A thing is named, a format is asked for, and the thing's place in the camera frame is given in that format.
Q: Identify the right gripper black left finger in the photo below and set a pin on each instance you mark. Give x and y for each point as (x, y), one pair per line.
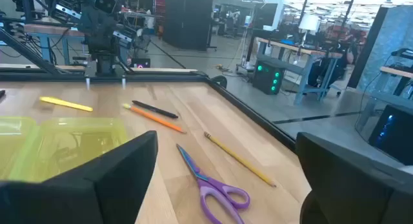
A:
(96, 198)

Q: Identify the orange pencil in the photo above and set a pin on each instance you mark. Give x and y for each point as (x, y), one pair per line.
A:
(155, 118)

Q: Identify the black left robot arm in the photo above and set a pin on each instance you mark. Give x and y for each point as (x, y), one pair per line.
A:
(100, 40)

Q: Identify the black device pink light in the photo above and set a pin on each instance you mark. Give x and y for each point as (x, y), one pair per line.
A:
(142, 63)

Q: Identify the wood-top desk black gear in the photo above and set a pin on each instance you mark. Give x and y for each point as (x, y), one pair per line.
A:
(395, 71)

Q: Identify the black office chair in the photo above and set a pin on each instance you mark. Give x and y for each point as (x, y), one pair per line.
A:
(326, 72)

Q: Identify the computer tower green lights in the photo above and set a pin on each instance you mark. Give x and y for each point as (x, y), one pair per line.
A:
(267, 78)

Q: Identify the wooden workbench blue legs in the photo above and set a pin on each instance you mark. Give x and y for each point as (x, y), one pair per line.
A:
(48, 28)

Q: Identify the slim black pen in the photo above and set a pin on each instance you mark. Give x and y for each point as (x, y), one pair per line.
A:
(155, 109)

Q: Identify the yellow highlighter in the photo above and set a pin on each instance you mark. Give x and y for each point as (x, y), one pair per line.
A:
(64, 103)

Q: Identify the yellow pencil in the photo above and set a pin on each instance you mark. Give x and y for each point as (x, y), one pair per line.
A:
(238, 158)

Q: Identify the grey felt partition panel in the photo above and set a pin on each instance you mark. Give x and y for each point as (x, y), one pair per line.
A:
(380, 40)

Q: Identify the computer tower blue light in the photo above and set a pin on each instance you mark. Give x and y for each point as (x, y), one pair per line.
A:
(397, 137)

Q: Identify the transparent yellow-green supply box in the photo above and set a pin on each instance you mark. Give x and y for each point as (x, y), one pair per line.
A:
(64, 143)

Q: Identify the tall black cabinet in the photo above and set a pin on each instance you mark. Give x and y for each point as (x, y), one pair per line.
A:
(187, 20)

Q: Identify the black monitor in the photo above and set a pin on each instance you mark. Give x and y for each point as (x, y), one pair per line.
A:
(266, 15)

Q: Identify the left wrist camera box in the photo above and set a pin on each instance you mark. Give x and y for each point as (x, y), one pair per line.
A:
(104, 3)

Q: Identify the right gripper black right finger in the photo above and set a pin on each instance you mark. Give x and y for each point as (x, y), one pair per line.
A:
(355, 191)

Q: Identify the wooden workbench grey legs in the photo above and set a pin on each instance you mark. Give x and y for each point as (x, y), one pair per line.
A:
(301, 85)

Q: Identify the white conical-shade lamp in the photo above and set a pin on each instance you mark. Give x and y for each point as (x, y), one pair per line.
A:
(309, 22)

